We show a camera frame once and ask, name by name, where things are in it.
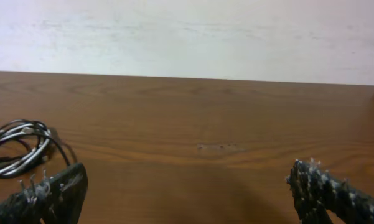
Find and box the white usb cable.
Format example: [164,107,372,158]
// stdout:
[0,124,52,180]

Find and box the black usb cable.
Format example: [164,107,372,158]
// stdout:
[0,119,78,175]

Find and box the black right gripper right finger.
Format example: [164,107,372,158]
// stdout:
[286,159,374,224]

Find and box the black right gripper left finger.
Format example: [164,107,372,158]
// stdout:
[0,162,88,224]

